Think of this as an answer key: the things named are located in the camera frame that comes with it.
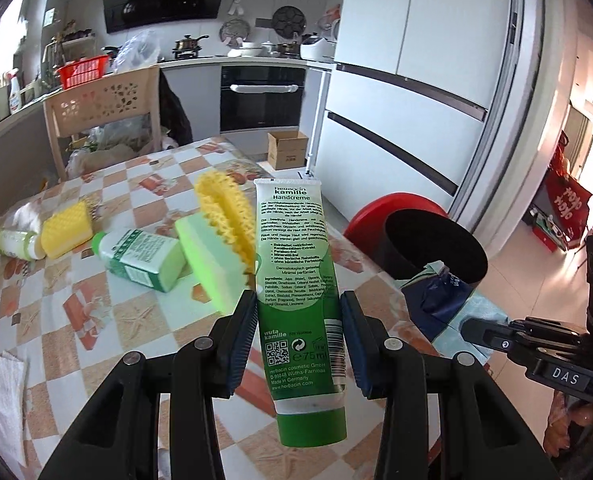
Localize blue plastic bag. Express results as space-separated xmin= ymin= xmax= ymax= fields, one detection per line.
xmin=400 ymin=260 xmax=473 ymax=342

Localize green white shampoo bottle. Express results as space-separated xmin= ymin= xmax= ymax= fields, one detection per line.
xmin=91 ymin=229 xmax=187 ymax=292

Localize white green lotion bottle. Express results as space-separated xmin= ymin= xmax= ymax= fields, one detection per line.
xmin=0 ymin=228 xmax=46 ymax=261

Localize yellow sponge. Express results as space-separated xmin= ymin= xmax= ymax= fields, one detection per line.
xmin=40 ymin=200 xmax=94 ymax=259

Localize green hand cream tube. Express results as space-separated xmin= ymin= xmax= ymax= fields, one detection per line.
xmin=255 ymin=179 xmax=347 ymax=448

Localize yellow mesh scrubber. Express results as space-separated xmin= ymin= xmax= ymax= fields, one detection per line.
xmin=194 ymin=170 xmax=256 ymax=274

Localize black trash bin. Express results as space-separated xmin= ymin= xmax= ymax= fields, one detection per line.
xmin=373 ymin=209 xmax=488 ymax=287

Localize right hand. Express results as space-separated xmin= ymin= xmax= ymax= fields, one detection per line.
xmin=543 ymin=390 xmax=593 ymax=457

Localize white paper napkin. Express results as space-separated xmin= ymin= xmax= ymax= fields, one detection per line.
xmin=0 ymin=351 xmax=26 ymax=467

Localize red banner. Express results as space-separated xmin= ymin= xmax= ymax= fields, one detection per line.
xmin=545 ymin=132 xmax=591 ymax=248

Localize red plastic stool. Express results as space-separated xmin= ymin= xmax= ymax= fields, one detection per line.
xmin=344 ymin=192 xmax=448 ymax=256

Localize white refrigerator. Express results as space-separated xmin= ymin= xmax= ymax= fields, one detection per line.
xmin=313 ymin=0 xmax=522 ymax=229

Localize cardboard box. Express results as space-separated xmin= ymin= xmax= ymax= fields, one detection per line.
xmin=267 ymin=130 xmax=308 ymax=170

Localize spray bottle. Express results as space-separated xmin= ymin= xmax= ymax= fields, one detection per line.
xmin=7 ymin=68 xmax=22 ymax=115

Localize black built-in oven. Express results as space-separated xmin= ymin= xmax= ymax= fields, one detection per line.
xmin=220 ymin=65 xmax=306 ymax=131

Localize red plastic basket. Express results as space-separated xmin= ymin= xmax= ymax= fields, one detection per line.
xmin=57 ymin=54 xmax=109 ymax=90

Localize white rice cooker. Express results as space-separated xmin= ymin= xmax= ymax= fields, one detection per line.
xmin=299 ymin=35 xmax=336 ymax=63

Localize white plastic bag on counter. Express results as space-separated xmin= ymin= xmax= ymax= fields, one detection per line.
xmin=112 ymin=29 xmax=161 ymax=73

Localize cooking pot on stove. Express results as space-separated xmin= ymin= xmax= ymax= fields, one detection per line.
xmin=172 ymin=35 xmax=208 ymax=60

